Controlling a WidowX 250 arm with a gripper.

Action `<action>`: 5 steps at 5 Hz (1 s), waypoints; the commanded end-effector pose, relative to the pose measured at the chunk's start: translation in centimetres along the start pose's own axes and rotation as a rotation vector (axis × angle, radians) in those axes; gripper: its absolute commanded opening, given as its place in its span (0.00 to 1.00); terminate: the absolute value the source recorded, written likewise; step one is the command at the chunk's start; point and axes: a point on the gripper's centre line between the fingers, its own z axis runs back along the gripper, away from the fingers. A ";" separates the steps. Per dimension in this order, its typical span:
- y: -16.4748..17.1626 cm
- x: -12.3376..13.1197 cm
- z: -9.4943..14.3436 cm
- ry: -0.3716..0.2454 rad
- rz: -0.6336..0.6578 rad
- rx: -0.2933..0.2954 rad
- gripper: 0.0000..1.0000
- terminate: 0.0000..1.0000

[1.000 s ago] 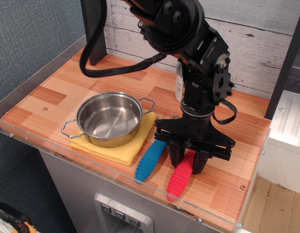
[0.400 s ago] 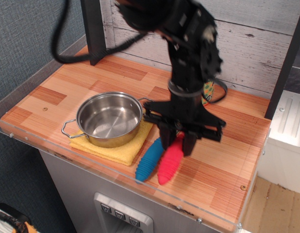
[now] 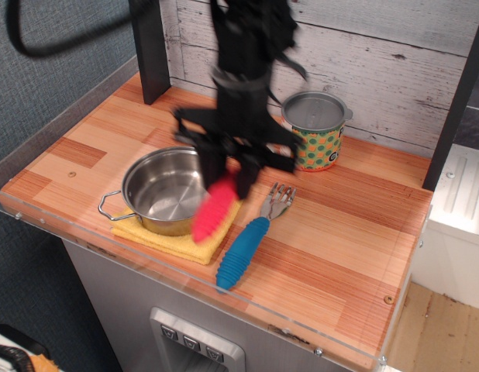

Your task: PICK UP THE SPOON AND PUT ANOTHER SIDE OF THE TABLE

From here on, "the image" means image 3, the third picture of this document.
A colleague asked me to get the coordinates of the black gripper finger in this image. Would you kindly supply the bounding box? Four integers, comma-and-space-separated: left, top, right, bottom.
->
234, 153, 264, 200
195, 141, 227, 190

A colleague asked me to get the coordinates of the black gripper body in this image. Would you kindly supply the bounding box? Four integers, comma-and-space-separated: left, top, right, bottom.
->
173, 73, 302, 172

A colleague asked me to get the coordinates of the red handled spoon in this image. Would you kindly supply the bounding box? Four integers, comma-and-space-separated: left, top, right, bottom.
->
191, 171, 239, 244

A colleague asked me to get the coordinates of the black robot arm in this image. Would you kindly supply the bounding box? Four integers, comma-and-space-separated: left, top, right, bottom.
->
174, 1, 307, 199

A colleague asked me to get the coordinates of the stainless steel pot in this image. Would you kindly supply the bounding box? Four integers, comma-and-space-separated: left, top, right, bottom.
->
98, 146, 208, 236

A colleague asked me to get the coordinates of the green dotted can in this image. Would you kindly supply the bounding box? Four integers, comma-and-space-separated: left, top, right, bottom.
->
281, 91, 353, 172

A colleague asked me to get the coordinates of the yellow folded cloth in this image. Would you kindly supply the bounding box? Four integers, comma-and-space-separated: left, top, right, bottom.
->
111, 201, 242, 265

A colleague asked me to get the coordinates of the clear acrylic table guard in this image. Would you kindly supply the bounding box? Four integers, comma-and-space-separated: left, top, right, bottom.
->
0, 76, 432, 371

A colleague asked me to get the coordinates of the silver dispenser button panel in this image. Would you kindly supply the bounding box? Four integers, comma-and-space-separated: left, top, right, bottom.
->
150, 307, 246, 371

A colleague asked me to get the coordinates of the grey toy cabinet front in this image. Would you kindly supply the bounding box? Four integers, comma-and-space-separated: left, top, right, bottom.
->
64, 241, 344, 371

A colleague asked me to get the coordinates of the white toy furniture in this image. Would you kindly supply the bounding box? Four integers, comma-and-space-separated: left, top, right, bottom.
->
411, 144, 479, 308

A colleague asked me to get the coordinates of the orange object bottom left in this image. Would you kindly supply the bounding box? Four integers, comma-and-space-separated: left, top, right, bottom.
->
29, 354, 60, 372

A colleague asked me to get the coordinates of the blue handled fork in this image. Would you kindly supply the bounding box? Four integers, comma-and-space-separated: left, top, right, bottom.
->
215, 182, 297, 291

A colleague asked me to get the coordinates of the dark vertical post left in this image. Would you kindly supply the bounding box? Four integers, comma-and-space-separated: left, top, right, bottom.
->
129, 1, 171, 105

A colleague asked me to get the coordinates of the dark vertical post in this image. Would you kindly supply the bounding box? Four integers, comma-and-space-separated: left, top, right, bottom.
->
129, 1, 171, 105
422, 0, 479, 191

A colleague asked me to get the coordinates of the black cable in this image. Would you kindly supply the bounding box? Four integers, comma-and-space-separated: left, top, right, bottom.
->
5, 0, 140, 60

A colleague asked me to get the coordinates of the dark vertical post right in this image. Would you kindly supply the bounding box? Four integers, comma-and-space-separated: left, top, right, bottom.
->
422, 0, 479, 191

